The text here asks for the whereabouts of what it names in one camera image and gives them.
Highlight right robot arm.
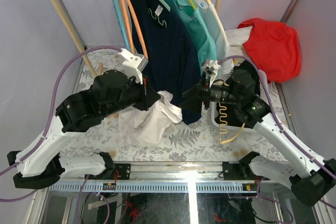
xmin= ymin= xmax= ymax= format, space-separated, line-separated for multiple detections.
xmin=181 ymin=67 xmax=335 ymax=206

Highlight blue plastic hanger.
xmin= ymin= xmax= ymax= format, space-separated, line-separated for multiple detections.
xmin=112 ymin=0 xmax=131 ymax=50

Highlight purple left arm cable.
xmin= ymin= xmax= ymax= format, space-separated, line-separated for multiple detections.
xmin=0 ymin=45 xmax=123 ymax=203

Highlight cream white hanger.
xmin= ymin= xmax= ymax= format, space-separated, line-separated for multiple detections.
xmin=188 ymin=0 xmax=228 ymax=45

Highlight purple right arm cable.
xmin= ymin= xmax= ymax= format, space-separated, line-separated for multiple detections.
xmin=217 ymin=55 xmax=336 ymax=210

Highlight navy blue hanging shirt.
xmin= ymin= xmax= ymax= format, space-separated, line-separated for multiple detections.
xmin=128 ymin=0 xmax=203 ymax=125

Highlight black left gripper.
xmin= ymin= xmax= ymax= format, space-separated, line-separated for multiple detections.
xmin=103 ymin=72 xmax=162 ymax=117

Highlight white t shirt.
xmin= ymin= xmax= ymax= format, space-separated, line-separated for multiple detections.
xmin=119 ymin=91 xmax=182 ymax=147

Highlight floral table cloth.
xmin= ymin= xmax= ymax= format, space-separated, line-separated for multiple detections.
xmin=59 ymin=47 xmax=297 ymax=162

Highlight white laundry basket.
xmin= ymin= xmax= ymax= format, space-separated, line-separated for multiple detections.
xmin=211 ymin=70 xmax=269 ymax=133

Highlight red cloth pile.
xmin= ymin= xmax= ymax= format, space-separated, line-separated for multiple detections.
xmin=237 ymin=18 xmax=302 ymax=83

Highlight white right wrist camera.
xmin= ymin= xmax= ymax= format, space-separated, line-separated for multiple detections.
xmin=202 ymin=59 xmax=221 ymax=86

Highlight white crumpled cloth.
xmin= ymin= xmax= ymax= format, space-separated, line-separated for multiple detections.
xmin=226 ymin=26 xmax=252 ymax=57

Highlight teal hanging shirt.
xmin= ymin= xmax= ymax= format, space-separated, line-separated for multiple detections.
xmin=164 ymin=0 xmax=217 ymax=65

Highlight pale yellow wavy hanger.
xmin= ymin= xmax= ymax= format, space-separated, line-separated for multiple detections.
xmin=218 ymin=103 xmax=245 ymax=144

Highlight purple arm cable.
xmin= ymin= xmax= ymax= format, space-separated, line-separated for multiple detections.
xmin=0 ymin=45 xmax=123 ymax=203
xmin=217 ymin=55 xmax=336 ymax=210

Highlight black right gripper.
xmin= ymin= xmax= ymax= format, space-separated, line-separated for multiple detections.
xmin=179 ymin=71 xmax=242 ymax=114

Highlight aluminium mounting rail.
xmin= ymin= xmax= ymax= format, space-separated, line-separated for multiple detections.
xmin=41 ymin=156 xmax=295 ymax=185

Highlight black clothes in basket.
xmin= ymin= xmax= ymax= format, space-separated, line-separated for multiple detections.
xmin=211 ymin=61 xmax=261 ymax=129

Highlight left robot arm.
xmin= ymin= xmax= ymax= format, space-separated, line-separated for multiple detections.
xmin=7 ymin=70 xmax=160 ymax=189

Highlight orange plastic hanger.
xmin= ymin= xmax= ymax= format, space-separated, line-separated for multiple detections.
xmin=127 ymin=0 xmax=149 ymax=59
xmin=119 ymin=0 xmax=135 ymax=53

